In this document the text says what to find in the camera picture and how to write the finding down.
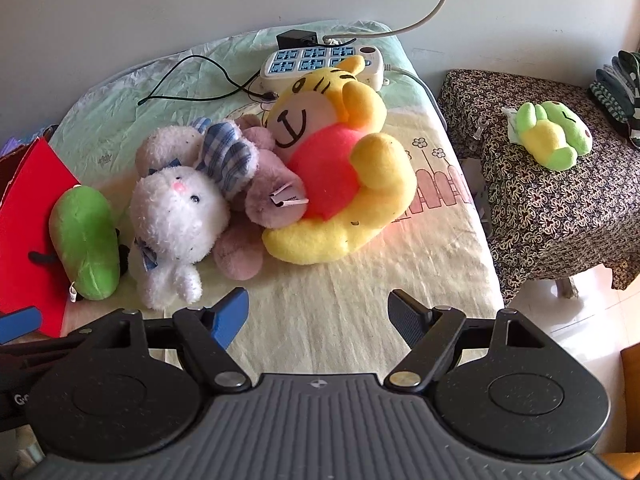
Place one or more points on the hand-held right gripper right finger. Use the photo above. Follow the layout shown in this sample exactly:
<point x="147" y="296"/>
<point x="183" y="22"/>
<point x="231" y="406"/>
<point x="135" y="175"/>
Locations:
<point x="407" y="317"/>

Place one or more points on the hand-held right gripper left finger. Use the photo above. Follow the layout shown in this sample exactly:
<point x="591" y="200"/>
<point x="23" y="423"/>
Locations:
<point x="230" y="317"/>

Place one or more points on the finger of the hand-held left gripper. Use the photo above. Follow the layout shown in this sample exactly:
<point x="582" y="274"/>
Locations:
<point x="20" y="325"/>

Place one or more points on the red cardboard box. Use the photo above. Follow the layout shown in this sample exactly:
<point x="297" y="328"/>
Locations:
<point x="25" y="220"/>

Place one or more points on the white rabbit plush plaid ears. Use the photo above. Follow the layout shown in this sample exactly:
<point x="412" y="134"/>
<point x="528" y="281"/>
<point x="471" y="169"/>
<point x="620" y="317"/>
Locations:
<point x="175" y="210"/>

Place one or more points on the pink plush toy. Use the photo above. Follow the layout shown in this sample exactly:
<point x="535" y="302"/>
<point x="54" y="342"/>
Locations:
<point x="270" y="195"/>

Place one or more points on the yellow tiger plush toy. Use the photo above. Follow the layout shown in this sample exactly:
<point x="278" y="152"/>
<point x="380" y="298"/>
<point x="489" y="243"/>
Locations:
<point x="320" y="170"/>

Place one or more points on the white tissue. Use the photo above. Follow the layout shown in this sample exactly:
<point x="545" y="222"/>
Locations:
<point x="510" y="120"/>

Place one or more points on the brown wooden furniture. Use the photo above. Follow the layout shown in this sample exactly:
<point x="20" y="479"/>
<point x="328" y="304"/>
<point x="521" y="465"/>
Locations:
<point x="631" y="370"/>

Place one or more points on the green frog plush toy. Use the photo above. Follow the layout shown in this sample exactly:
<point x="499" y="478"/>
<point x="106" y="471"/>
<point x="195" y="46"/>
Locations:
<point x="550" y="135"/>

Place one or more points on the white calculator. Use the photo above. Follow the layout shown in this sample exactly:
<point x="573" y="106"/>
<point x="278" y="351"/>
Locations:
<point x="310" y="57"/>

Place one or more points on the black power adapter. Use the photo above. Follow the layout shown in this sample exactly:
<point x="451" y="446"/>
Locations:
<point x="297" y="40"/>

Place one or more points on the striped dark folded clothes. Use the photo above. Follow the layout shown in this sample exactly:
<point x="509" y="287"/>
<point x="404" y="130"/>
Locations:
<point x="615" y="95"/>

